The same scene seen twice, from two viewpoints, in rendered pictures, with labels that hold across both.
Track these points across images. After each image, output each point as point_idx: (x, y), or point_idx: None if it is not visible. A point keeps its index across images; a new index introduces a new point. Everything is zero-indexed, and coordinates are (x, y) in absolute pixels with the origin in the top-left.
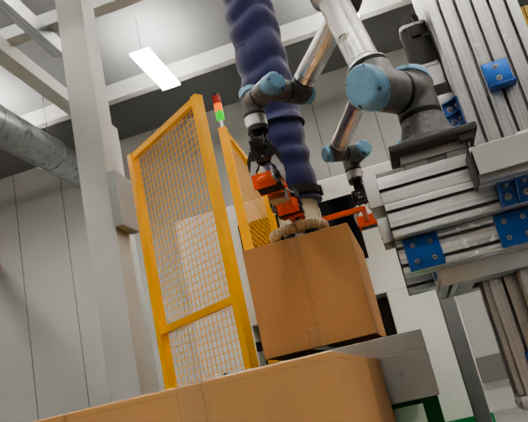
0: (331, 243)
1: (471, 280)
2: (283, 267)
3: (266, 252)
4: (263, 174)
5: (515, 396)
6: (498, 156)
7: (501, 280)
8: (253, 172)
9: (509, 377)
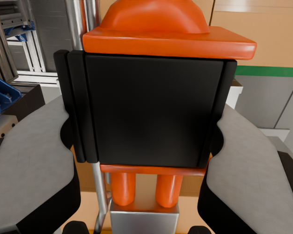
0: (89, 169)
1: None
2: None
3: (196, 185)
4: (160, 34)
5: (24, 13)
6: None
7: None
8: (244, 141)
9: (18, 18)
